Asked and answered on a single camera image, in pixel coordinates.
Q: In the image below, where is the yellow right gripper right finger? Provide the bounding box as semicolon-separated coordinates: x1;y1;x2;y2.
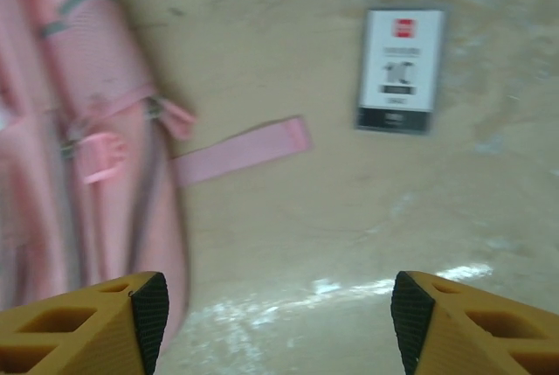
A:
390;269;559;375

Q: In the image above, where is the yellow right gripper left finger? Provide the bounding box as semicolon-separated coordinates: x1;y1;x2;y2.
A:
0;270;170;375

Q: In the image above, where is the white black card pack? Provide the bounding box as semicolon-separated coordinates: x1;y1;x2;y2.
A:
352;6;447;137

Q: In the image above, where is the pink school backpack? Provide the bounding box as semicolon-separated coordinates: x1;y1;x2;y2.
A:
0;0;314;337

